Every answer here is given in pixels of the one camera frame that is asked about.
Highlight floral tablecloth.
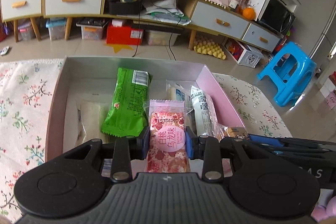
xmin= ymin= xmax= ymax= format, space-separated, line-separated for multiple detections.
xmin=0 ymin=59 xmax=293 ymax=224

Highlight yellow egg tray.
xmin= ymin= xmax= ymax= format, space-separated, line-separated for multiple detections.
xmin=194 ymin=39 xmax=227 ymax=60

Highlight green snack packet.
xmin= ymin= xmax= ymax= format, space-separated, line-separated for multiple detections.
xmin=101 ymin=67 xmax=150 ymax=138

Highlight red cardboard box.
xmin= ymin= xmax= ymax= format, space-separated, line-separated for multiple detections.
xmin=106 ymin=22 xmax=144 ymax=46

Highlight blue plastic stool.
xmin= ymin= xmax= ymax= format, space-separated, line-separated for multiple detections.
xmin=257 ymin=42 xmax=318 ymax=109

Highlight pink cardboard box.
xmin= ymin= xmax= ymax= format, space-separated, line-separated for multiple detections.
xmin=45 ymin=56 xmax=246 ymax=164

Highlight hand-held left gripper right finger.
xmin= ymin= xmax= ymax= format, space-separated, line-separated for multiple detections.
xmin=184 ymin=126 xmax=252 ymax=183

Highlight clear white cake packet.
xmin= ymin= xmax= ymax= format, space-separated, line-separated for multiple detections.
xmin=76 ymin=99 xmax=111 ymax=146

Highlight black microwave oven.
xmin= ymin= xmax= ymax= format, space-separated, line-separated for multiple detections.
xmin=247 ymin=0 xmax=296 ymax=35

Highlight pile of papers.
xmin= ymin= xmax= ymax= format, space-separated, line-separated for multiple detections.
xmin=140 ymin=1 xmax=192 ymax=25

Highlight black storage box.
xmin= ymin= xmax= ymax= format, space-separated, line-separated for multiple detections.
xmin=108 ymin=0 xmax=143 ymax=16

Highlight tan cracker packet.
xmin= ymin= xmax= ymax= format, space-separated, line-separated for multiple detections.
xmin=219 ymin=126 xmax=248 ymax=140

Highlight white red printed box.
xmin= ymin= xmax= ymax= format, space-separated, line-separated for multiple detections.
xmin=224 ymin=39 xmax=264 ymax=68

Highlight pink plush cloth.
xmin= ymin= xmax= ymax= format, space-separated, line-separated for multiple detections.
xmin=314 ymin=196 xmax=336 ymax=223

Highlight clear bin blue lid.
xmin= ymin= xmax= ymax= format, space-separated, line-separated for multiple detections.
xmin=46 ymin=19 xmax=67 ymax=41

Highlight wooden cabinet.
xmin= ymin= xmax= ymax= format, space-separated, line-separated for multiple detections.
xmin=0 ymin=0 xmax=285 ymax=54

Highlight grey refrigerator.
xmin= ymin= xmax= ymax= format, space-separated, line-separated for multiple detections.
xmin=297 ymin=0 xmax=336 ymax=83

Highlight long white snack packet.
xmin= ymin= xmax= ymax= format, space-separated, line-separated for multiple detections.
xmin=190 ymin=85 xmax=218 ymax=138

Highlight clear white pastry packet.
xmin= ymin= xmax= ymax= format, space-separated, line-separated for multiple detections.
xmin=165 ymin=80 xmax=193 ymax=109

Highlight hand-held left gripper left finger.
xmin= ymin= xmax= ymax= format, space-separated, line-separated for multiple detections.
xmin=62 ymin=126 xmax=151 ymax=184

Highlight pink speckled snack packet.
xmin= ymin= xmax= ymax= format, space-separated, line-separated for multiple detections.
xmin=146 ymin=99 xmax=189 ymax=173

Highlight black power cable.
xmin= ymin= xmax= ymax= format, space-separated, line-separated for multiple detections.
xmin=133 ymin=0 xmax=148 ymax=57
xmin=147 ymin=0 xmax=181 ymax=60

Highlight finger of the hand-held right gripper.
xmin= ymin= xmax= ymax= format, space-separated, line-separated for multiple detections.
xmin=260 ymin=145 xmax=332 ymax=159
xmin=248 ymin=134 xmax=323 ymax=148

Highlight clear glass jar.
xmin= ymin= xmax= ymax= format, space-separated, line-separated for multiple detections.
xmin=228 ymin=0 xmax=243 ymax=13

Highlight clear storage bin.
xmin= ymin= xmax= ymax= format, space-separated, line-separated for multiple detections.
xmin=144 ymin=30 xmax=181 ymax=46
xmin=18 ymin=22 xmax=36 ymax=41
xmin=80 ymin=25 xmax=104 ymax=40

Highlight orange fruit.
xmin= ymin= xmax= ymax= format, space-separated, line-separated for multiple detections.
xmin=242 ymin=7 xmax=256 ymax=20

